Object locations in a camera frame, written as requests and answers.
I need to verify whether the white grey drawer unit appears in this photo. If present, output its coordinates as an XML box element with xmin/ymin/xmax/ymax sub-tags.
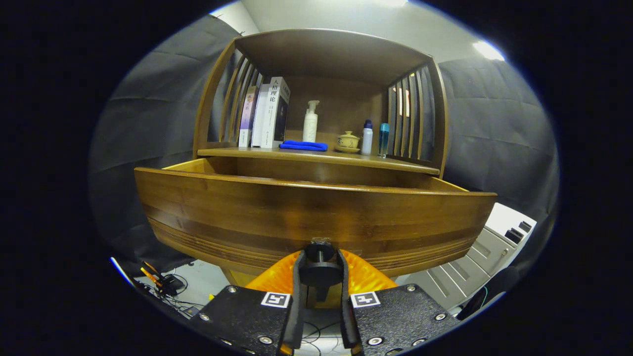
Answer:
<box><xmin>396</xmin><ymin>202</ymin><xmax>538</xmax><ymax>312</ymax></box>

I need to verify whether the thin white book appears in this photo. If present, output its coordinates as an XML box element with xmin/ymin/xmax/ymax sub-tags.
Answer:
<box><xmin>251</xmin><ymin>83</ymin><xmax>271</xmax><ymax>148</ymax></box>

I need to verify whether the white pump bottle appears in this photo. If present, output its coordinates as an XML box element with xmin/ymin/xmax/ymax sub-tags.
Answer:
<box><xmin>302</xmin><ymin>100</ymin><xmax>320</xmax><ymax>143</ymax></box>

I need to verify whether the thick white book dark cover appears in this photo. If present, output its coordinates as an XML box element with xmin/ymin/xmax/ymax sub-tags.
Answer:
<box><xmin>260</xmin><ymin>76</ymin><xmax>291</xmax><ymax>149</ymax></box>

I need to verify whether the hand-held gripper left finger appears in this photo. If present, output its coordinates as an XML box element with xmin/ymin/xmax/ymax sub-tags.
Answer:
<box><xmin>190</xmin><ymin>250</ymin><xmax>308</xmax><ymax>356</ymax></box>

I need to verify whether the black drawer knob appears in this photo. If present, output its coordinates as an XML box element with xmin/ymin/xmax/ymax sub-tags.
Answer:
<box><xmin>299</xmin><ymin>238</ymin><xmax>343</xmax><ymax>303</ymax></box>

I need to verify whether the blue folded cloth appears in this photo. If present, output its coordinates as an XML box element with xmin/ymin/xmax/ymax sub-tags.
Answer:
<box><xmin>279</xmin><ymin>140</ymin><xmax>328</xmax><ymax>152</ymax></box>

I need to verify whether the brown wooden cabinet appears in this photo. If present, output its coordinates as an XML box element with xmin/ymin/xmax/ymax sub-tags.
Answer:
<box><xmin>193</xmin><ymin>28</ymin><xmax>450</xmax><ymax>297</ymax></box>

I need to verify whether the brown wooden countertop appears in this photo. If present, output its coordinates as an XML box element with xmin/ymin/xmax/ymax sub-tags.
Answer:
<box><xmin>197</xmin><ymin>143</ymin><xmax>441</xmax><ymax>176</ymax></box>

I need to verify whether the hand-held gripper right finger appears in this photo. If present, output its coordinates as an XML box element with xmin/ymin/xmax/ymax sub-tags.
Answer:
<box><xmin>336</xmin><ymin>249</ymin><xmax>463</xmax><ymax>356</ymax></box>

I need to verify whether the narrow ceiling light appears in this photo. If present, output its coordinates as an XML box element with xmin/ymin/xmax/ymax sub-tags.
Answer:
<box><xmin>472</xmin><ymin>41</ymin><xmax>505</xmax><ymax>62</ymax></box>

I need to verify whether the brown wooden drawer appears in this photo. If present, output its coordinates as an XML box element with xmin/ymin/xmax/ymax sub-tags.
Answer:
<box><xmin>134</xmin><ymin>157</ymin><xmax>497</xmax><ymax>278</ymax></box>

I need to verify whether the purple book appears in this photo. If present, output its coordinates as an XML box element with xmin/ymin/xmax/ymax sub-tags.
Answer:
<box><xmin>238</xmin><ymin>86</ymin><xmax>260</xmax><ymax>148</ymax></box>

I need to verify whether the beige lidded teacup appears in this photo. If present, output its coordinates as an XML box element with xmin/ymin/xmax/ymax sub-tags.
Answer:
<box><xmin>334</xmin><ymin>131</ymin><xmax>361</xmax><ymax>154</ymax></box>

